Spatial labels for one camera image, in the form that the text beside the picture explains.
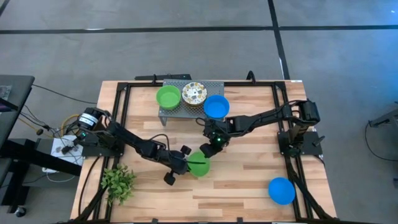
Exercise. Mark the green plastic mini bowl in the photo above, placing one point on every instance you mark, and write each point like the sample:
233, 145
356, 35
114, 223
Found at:
168, 109
168, 97
200, 169

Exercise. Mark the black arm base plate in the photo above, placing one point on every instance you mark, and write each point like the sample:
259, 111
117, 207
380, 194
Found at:
102, 152
311, 146

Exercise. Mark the black castor wheel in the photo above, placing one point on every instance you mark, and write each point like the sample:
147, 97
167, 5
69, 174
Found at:
20, 212

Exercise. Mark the white power strip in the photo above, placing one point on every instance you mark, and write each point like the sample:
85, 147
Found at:
70, 155

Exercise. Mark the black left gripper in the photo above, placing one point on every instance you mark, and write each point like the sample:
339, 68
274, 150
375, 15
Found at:
172, 160

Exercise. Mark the black side desk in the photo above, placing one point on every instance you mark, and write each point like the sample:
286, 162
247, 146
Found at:
15, 102

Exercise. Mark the large blue plastic bowl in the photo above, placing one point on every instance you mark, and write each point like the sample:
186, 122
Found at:
216, 105

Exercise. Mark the small grey metal table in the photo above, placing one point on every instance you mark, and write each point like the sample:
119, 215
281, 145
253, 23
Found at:
186, 112

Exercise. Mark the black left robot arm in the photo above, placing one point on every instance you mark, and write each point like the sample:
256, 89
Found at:
124, 138

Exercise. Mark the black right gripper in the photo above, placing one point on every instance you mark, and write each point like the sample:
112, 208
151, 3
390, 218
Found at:
216, 132

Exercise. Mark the black floor stand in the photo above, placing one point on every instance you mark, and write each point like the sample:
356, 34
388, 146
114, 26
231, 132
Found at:
385, 119

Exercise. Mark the black frame clamp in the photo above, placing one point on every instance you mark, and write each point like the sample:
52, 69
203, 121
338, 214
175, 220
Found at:
251, 72

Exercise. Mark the green artificial plant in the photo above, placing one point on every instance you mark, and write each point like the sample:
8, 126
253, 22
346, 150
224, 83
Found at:
118, 183

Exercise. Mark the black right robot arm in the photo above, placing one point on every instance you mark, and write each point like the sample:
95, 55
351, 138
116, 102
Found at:
258, 119

